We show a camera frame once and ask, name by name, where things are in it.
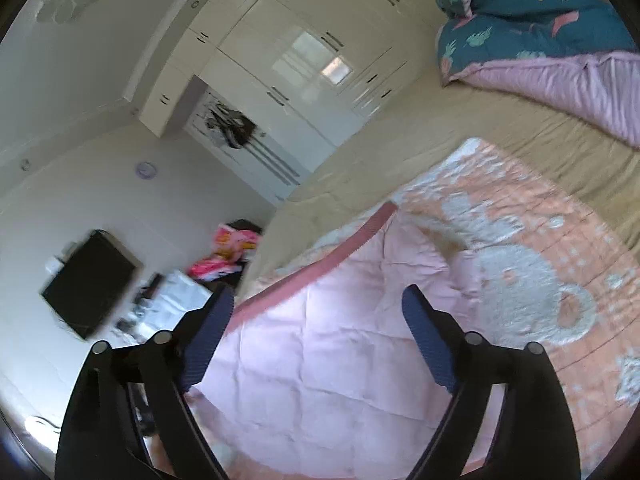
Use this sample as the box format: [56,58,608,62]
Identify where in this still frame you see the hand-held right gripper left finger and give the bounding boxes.
[54,285,236,480]

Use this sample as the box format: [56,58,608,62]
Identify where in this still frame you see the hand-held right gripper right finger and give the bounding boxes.
[401,285,582,480]

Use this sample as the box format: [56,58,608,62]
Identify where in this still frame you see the pink quilted jacket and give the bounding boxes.
[182,201,506,480]

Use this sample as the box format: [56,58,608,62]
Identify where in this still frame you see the white dresser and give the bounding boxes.
[107,269,218,351]

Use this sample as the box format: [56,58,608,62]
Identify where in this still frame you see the pink printed bag pile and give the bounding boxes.
[187,225,262,282]

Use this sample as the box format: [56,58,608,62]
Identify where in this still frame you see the orange bear printed blanket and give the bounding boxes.
[260,137,640,480]

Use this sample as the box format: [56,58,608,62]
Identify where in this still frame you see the white door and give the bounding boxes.
[182,85,311,207]

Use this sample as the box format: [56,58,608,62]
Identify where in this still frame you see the dark hanging bags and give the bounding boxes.
[202,102,262,150]

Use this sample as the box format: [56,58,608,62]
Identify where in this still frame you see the white glossy wardrobe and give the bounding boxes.
[137,0,446,138]

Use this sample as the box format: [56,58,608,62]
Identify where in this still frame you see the teal and pink duvet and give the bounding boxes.
[435,0,640,150]

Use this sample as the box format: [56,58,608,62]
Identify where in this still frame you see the black wall television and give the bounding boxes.
[41,230,145,341]

